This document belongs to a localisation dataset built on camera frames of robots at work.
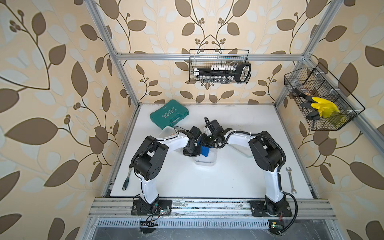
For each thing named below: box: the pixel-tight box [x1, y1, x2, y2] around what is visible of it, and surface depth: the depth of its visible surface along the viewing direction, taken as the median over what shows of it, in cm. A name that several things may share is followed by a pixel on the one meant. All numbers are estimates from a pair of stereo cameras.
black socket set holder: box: [193, 62, 252, 83], surface depth 86 cm
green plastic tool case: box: [150, 99, 189, 130], surface depth 111 cm
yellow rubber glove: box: [310, 97, 341, 119], surface depth 68 cm
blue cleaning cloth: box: [200, 145, 210, 157], surface depth 91 cm
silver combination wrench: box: [285, 167, 297, 195], surface depth 84 cm
